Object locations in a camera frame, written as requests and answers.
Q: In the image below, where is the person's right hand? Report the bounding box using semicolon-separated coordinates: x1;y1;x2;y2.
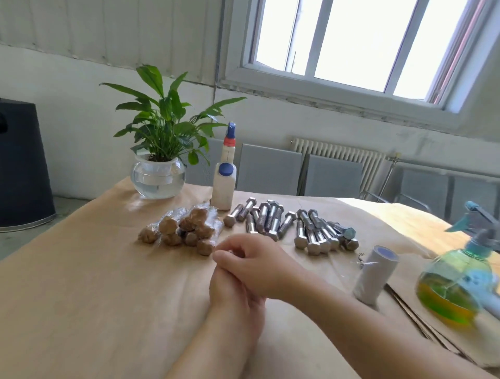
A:
211;233;311;302

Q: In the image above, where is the person's left hand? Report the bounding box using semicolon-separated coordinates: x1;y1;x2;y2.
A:
208;266;268;345

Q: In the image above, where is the pile of steel bolts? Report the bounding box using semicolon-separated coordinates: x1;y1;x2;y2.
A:
223;197;360;256

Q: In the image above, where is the steel hex bolt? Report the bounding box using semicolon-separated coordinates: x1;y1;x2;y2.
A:
158;211;182;237

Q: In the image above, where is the white cling film roll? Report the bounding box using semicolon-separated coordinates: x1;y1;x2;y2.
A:
353;246;400;306

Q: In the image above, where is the stack of brown paper sheets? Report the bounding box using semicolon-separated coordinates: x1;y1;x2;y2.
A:
383;258;500;368

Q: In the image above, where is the green spray bottle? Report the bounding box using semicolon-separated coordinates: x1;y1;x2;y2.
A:
416;201;500;327

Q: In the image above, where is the person's right forearm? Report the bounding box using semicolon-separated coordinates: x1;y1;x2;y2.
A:
291;272;493;379

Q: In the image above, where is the person's left forearm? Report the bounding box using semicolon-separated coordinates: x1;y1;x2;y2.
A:
166;308;263;379

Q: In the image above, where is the white glue bottle blue cap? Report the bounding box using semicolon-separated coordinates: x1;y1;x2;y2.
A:
211;122;238;212

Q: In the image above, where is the grey chair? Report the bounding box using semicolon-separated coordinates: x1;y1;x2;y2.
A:
303;155;365;198
398;168;450;216
449;175;500;223
186;141;228;187
236;143;304;196

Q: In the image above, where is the white radiator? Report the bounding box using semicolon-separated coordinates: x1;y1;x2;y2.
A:
291;138;385;195

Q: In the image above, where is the round glass vase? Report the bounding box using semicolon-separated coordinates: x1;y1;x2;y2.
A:
130;154;187;200

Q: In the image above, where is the large brown paper table cover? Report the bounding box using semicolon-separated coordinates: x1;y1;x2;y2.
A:
0;178;500;379

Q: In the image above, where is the green leafy plant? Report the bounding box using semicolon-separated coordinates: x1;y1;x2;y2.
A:
100;64;247;165

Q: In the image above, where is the white framed window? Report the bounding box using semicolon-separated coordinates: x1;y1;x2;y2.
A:
219;0;500;134

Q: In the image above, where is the black trash bin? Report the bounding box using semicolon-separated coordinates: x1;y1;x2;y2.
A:
0;97;57;233

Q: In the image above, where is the white vertical blind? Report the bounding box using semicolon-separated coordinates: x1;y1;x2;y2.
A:
0;0;228;85

